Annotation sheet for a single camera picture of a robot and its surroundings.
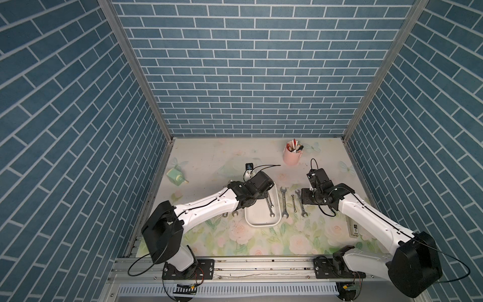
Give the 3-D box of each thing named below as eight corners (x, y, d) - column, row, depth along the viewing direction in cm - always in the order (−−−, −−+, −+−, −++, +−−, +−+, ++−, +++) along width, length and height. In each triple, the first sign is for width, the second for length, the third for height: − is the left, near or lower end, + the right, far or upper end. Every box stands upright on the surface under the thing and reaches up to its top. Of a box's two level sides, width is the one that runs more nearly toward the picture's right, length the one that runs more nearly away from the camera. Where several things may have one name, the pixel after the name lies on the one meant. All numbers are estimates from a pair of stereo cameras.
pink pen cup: (284, 166, 109) (287, 153, 101) (282, 153, 116) (285, 140, 107) (300, 166, 109) (304, 153, 101) (297, 153, 116) (301, 140, 107)
